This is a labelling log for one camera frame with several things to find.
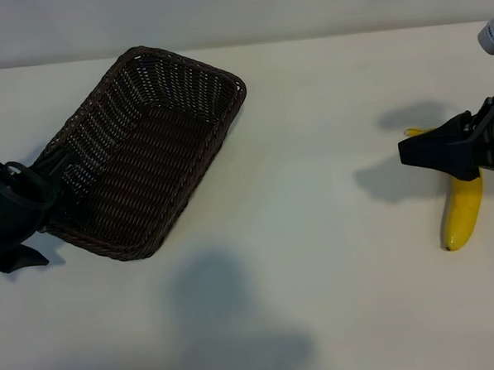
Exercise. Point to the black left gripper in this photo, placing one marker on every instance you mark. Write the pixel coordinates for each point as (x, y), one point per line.
(8, 218)

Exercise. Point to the yellow banana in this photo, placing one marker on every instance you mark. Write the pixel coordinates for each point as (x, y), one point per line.
(461, 211)

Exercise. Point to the dark brown wicker basket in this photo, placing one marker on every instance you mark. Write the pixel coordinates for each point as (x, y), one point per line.
(165, 127)

